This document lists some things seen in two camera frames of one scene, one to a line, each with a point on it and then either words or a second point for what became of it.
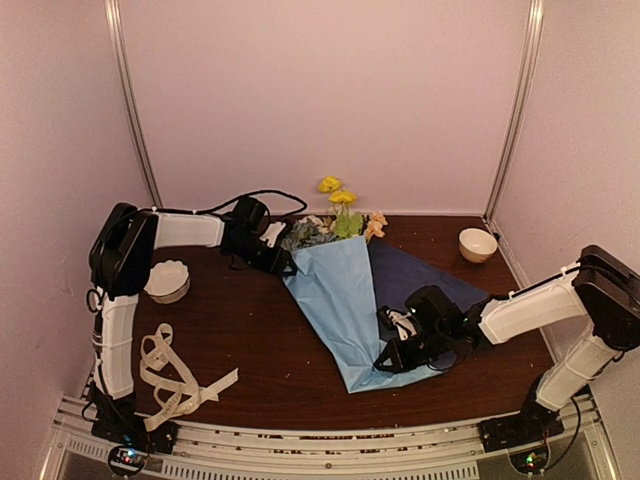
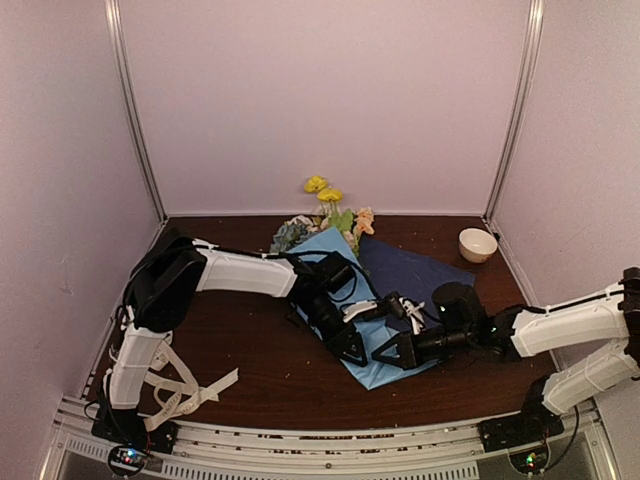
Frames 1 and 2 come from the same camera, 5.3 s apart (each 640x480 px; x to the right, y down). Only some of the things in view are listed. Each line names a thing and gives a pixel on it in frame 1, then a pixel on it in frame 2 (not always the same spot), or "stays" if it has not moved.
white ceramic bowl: x=477 y=245 stays
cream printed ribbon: x=177 y=394 stays
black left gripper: x=275 y=263 → x=344 y=345
